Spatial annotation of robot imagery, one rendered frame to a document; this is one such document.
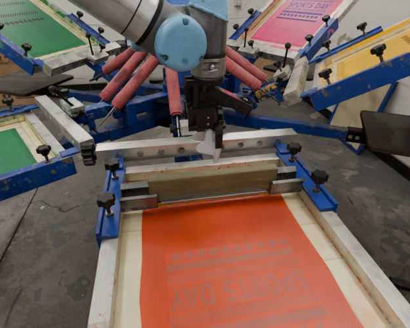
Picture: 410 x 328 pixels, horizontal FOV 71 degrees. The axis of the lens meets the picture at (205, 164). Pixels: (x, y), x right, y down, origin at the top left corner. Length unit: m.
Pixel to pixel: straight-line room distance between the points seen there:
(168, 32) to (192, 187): 0.46
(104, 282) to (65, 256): 1.50
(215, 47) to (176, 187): 0.37
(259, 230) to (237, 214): 0.08
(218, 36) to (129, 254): 0.52
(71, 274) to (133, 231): 1.28
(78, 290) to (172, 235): 1.25
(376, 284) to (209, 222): 0.39
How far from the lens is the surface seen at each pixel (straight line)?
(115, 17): 0.44
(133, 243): 0.75
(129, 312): 0.64
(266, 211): 0.83
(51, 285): 2.02
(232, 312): 0.63
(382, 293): 0.70
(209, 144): 0.69
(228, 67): 1.34
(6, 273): 2.21
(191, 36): 0.43
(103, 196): 0.73
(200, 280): 0.66
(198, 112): 0.64
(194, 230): 0.76
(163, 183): 0.76
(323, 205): 0.82
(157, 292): 0.66
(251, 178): 0.81
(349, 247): 0.75
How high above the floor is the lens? 1.50
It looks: 33 degrees down
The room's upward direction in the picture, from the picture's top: straight up
